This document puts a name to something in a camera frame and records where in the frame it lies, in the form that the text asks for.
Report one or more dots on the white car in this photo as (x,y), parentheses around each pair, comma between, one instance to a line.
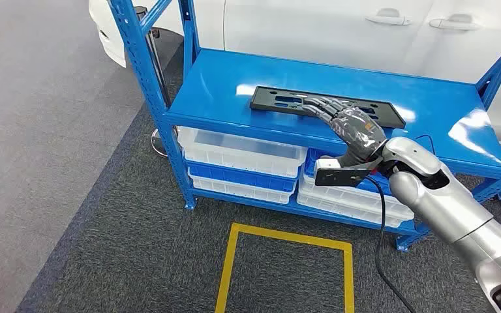
(319,30)

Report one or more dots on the white plastic bin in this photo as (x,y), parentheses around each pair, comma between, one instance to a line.
(341,211)
(345,196)
(233,191)

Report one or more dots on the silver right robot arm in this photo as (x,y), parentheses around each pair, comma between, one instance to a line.
(445,203)

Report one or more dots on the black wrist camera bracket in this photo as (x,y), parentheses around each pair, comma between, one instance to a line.
(341,178)

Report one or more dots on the clear plastic bin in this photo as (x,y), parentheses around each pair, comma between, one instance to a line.
(242,149)

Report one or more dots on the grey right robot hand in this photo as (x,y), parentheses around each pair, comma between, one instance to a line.
(358,134)

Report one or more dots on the blue metal shelf rack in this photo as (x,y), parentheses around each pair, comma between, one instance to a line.
(216,86)

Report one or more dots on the long black plastic part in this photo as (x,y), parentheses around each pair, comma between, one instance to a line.
(267,97)

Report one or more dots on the chrome stanchion post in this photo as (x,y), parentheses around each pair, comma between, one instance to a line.
(159,144)

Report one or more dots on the yellow floor tape square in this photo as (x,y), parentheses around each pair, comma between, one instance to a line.
(229,259)

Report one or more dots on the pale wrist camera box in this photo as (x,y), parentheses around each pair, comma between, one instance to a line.
(326,163)

